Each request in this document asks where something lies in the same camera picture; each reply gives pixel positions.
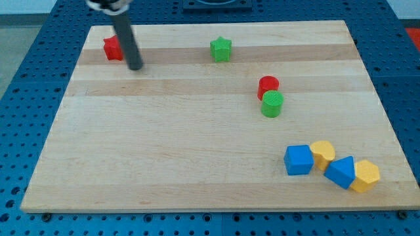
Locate green star block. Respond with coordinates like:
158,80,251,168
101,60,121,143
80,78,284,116
210,37,232,62

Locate red star block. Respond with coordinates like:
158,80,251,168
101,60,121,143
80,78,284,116
103,35,123,61

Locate light wooden board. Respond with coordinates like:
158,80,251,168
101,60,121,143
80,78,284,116
21,20,419,213

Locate green cylinder block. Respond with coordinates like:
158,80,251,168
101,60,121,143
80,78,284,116
261,90,284,118

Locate red cylinder block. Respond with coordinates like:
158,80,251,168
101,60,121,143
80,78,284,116
257,75,280,100

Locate blue cube block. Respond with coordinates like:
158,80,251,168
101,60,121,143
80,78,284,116
283,145,314,176

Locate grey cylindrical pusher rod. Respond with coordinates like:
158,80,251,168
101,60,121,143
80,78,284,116
110,5,144,71

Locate yellow heart block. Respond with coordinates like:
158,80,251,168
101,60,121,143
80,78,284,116
310,140,335,171

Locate blue triangle block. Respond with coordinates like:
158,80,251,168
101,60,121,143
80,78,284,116
324,156,356,189

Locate yellow hexagon block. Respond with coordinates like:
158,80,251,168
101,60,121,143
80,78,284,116
350,160,381,193

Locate white ring rod holder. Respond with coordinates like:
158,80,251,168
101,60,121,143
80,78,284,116
85,0,133,16

